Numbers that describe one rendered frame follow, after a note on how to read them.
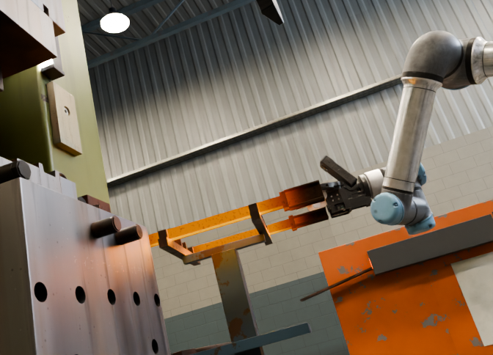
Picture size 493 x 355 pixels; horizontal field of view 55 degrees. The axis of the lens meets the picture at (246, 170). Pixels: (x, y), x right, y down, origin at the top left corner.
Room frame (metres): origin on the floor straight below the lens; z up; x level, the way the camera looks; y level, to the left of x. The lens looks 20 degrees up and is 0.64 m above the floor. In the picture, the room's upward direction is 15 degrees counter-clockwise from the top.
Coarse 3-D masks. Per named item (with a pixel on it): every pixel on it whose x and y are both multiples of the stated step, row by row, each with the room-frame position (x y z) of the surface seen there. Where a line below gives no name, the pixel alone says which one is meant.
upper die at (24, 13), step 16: (0, 0) 0.64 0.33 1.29; (16, 0) 0.68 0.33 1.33; (0, 16) 0.65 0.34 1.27; (16, 16) 0.67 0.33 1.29; (32, 16) 0.72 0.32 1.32; (0, 32) 0.68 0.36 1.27; (16, 32) 0.70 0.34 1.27; (32, 32) 0.72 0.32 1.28; (48, 32) 0.77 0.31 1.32; (0, 48) 0.72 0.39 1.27; (16, 48) 0.74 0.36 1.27; (32, 48) 0.75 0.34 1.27; (48, 48) 0.76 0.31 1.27; (0, 64) 0.77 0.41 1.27; (16, 64) 0.78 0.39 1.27; (32, 64) 0.79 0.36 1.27
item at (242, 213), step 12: (288, 192) 1.02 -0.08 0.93; (300, 192) 1.02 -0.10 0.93; (312, 192) 1.02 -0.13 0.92; (264, 204) 1.02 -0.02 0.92; (276, 204) 1.02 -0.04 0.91; (288, 204) 1.02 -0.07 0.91; (300, 204) 1.02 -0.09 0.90; (312, 204) 1.04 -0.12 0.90; (216, 216) 1.03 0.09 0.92; (228, 216) 1.02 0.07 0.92; (240, 216) 1.02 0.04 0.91; (180, 228) 1.03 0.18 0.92; (192, 228) 1.03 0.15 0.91; (204, 228) 1.03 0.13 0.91; (156, 240) 1.04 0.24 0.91
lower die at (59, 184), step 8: (0, 160) 0.60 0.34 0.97; (8, 160) 0.62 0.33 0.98; (16, 160) 0.64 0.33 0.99; (32, 168) 0.67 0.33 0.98; (40, 168) 0.70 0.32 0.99; (32, 176) 0.67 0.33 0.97; (40, 176) 0.69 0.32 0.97; (48, 176) 0.71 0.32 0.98; (56, 176) 0.74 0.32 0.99; (40, 184) 0.69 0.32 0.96; (48, 184) 0.71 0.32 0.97; (56, 184) 0.73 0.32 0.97; (64, 184) 0.76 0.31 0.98; (72, 184) 0.78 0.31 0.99; (64, 192) 0.75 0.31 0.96; (72, 192) 0.78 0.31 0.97
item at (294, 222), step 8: (320, 208) 1.25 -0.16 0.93; (288, 216) 1.25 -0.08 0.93; (296, 216) 1.26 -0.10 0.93; (304, 216) 1.26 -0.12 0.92; (312, 216) 1.26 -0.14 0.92; (320, 216) 1.26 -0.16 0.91; (328, 216) 1.25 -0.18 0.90; (272, 224) 1.26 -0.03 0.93; (280, 224) 1.26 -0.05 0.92; (288, 224) 1.26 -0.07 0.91; (296, 224) 1.26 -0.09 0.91; (304, 224) 1.26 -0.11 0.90; (248, 232) 1.26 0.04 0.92; (256, 232) 1.26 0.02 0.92; (272, 232) 1.26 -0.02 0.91; (216, 240) 1.27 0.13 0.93; (224, 240) 1.27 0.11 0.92; (232, 240) 1.27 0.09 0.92; (200, 248) 1.27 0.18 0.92; (208, 248) 1.27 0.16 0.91
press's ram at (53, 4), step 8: (32, 0) 0.73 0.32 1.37; (40, 0) 0.76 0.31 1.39; (48, 0) 0.79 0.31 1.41; (56, 0) 0.82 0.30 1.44; (40, 8) 0.76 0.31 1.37; (48, 8) 0.78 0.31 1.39; (56, 8) 0.82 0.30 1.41; (48, 16) 0.78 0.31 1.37; (56, 16) 0.81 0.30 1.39; (56, 24) 0.81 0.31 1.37; (64, 24) 0.84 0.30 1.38; (56, 32) 0.83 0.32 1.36; (64, 32) 0.84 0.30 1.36
